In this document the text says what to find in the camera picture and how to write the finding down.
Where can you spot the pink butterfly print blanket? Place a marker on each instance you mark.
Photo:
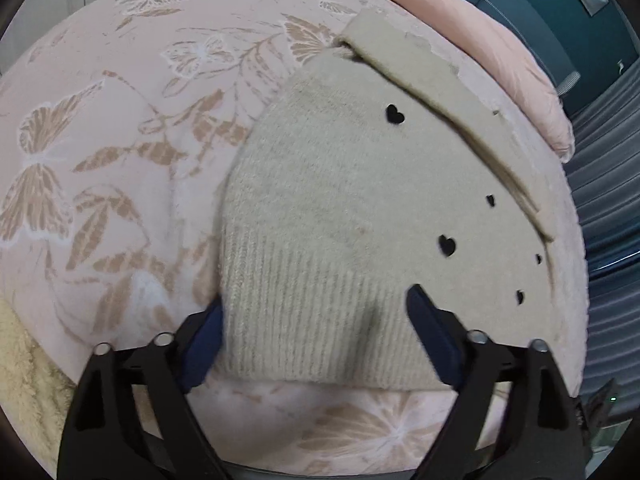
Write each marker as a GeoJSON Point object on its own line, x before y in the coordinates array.
{"type": "Point", "coordinates": [125, 160]}

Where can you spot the teal headboard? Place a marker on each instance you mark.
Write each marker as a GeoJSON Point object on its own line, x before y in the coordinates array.
{"type": "Point", "coordinates": [540, 15]}

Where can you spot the beige knit sweater with hearts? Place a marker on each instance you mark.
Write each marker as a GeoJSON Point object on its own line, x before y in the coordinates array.
{"type": "Point", "coordinates": [350, 200]}

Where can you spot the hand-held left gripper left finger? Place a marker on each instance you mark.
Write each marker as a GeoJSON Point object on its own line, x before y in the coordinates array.
{"type": "Point", "coordinates": [202, 347]}

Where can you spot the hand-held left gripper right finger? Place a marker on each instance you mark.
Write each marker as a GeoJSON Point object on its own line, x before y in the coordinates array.
{"type": "Point", "coordinates": [436, 332]}

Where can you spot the cream fluffy blanket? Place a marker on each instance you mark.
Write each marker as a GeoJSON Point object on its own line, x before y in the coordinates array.
{"type": "Point", "coordinates": [27, 375]}

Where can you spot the grey striped bedding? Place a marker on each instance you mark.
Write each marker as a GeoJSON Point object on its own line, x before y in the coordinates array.
{"type": "Point", "coordinates": [607, 220]}

